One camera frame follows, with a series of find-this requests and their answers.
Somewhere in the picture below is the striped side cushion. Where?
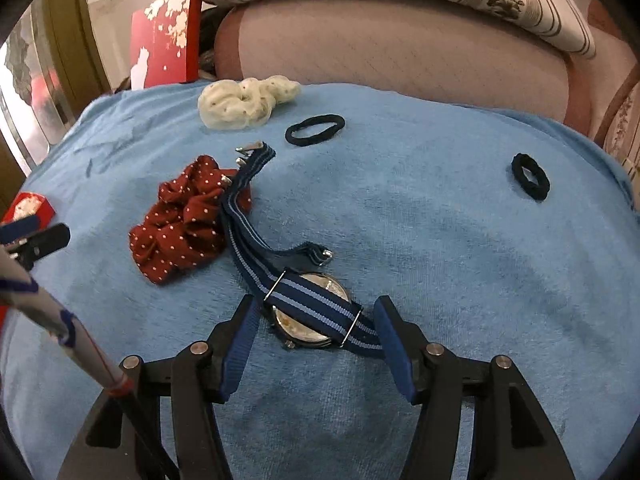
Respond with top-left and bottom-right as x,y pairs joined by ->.
596,64 -> 639,204

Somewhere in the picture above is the blue striped strap watch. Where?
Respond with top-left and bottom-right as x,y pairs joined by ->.
221,141 -> 383,359

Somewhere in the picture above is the red floral box lid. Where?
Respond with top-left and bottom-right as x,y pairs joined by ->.
130,0 -> 202,90

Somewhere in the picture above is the red polka dot scrunchie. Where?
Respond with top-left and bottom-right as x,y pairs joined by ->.
128,155 -> 236,285

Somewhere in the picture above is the small black hair tie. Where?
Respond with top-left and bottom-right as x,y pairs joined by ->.
510,152 -> 551,203

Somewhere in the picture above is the white red blue cable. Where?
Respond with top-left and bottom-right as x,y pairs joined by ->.
0,244 -> 136,399

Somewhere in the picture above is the cream white scrunchie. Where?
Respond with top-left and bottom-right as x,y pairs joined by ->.
198,75 -> 302,131

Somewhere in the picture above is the blue towel cloth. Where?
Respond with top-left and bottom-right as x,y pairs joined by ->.
25,84 -> 639,479

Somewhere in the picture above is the pink padded headboard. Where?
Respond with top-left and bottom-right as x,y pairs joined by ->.
213,0 -> 616,134

